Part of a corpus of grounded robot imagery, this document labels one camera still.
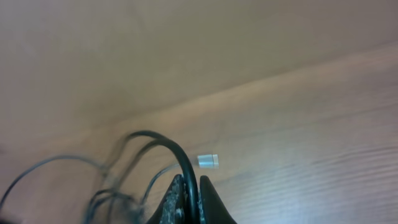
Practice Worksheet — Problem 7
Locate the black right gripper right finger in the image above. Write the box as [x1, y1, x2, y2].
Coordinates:
[199, 175, 236, 224]

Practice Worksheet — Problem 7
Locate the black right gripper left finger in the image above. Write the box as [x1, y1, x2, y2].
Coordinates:
[146, 174, 186, 224]

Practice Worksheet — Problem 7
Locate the black USB cable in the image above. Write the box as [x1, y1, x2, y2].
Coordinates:
[0, 130, 220, 224]

